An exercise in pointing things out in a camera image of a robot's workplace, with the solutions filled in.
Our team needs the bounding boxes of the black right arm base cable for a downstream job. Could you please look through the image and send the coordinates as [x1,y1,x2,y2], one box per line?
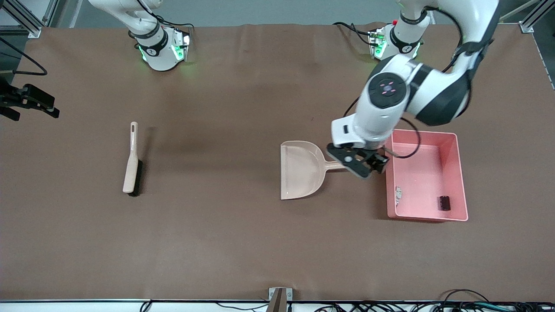
[154,13,196,32]

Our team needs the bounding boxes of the black left arm base cable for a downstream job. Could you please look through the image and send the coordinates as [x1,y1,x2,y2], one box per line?
[333,22,374,46]

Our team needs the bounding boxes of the aluminium frame profile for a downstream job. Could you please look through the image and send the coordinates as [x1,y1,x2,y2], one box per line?
[0,0,44,39]
[519,0,555,34]

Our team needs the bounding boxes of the black looped cable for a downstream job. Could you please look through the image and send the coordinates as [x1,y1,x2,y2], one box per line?
[440,289,493,304]

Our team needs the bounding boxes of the black cable tangle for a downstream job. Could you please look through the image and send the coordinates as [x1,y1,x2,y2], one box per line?
[312,301,555,312]

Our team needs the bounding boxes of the black arm base cable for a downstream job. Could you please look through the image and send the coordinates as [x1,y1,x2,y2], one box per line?
[154,13,196,32]
[333,22,374,46]

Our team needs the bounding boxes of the metal bracket with brown post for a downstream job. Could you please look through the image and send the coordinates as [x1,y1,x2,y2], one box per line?
[268,287,294,312]

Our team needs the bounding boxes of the pink plastic bin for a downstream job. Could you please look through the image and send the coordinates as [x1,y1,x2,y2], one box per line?
[385,129,469,223]

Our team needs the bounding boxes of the brown table cover mat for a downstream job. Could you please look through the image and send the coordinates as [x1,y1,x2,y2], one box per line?
[0,23,555,302]

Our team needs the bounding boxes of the long thin black cable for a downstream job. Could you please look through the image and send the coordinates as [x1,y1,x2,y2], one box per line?
[215,303,269,311]

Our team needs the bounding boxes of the beige brush with black bristles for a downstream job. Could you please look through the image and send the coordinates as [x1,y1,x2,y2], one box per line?
[123,122,143,197]

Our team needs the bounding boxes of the beige plastic dustpan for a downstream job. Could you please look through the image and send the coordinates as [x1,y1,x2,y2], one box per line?
[280,140,349,201]

